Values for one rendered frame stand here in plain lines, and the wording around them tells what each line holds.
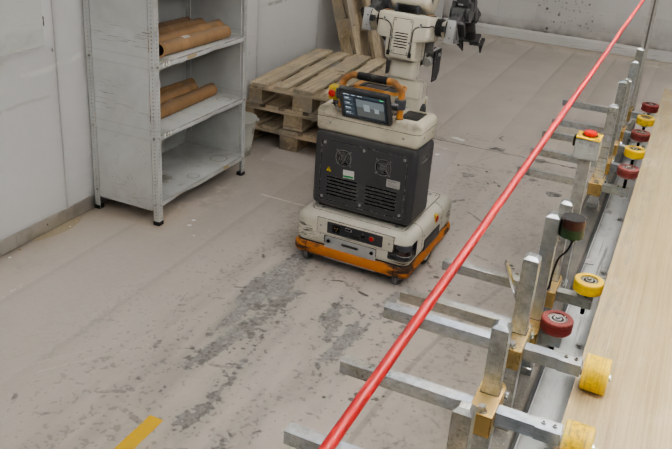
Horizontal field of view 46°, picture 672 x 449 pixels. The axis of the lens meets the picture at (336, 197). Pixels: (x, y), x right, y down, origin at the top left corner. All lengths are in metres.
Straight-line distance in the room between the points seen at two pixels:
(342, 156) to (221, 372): 1.23
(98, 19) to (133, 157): 0.73
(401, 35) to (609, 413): 2.53
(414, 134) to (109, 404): 1.75
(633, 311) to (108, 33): 2.96
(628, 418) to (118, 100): 3.17
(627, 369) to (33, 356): 2.34
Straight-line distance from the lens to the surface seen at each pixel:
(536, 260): 1.77
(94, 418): 3.10
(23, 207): 4.26
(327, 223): 3.91
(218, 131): 5.09
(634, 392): 1.90
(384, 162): 3.77
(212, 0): 4.90
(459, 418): 1.39
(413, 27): 3.92
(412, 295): 2.16
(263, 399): 3.14
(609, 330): 2.10
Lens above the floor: 1.95
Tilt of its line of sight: 24 degrees down
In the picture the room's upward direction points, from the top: 4 degrees clockwise
